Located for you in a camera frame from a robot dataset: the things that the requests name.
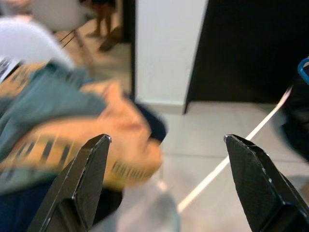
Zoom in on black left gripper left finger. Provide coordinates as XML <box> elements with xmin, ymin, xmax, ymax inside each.
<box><xmin>28</xmin><ymin>134</ymin><xmax>112</xmax><ymax>232</ymax></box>

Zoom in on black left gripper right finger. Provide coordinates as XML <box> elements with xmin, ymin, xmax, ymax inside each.
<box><xmin>224</xmin><ymin>134</ymin><xmax>309</xmax><ymax>232</ymax></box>

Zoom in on teal shorts with yellow waistband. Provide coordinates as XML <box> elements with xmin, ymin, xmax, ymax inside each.
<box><xmin>0</xmin><ymin>61</ymin><xmax>168</xmax><ymax>232</ymax></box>

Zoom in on blue plastic hanger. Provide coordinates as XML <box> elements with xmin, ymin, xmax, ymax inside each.
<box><xmin>297</xmin><ymin>56</ymin><xmax>309</xmax><ymax>85</ymax></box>

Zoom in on black partition panel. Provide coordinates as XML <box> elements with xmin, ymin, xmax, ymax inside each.
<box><xmin>183</xmin><ymin>0</ymin><xmax>309</xmax><ymax>114</ymax></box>

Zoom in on white plastic chair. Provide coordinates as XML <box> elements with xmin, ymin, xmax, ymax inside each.
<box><xmin>30</xmin><ymin>0</ymin><xmax>89</xmax><ymax>33</ymax></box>
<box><xmin>0</xmin><ymin>18</ymin><xmax>74</xmax><ymax>71</ymax></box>

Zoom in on person bare legs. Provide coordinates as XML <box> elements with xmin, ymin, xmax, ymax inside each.
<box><xmin>86</xmin><ymin>0</ymin><xmax>123</xmax><ymax>53</ymax></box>

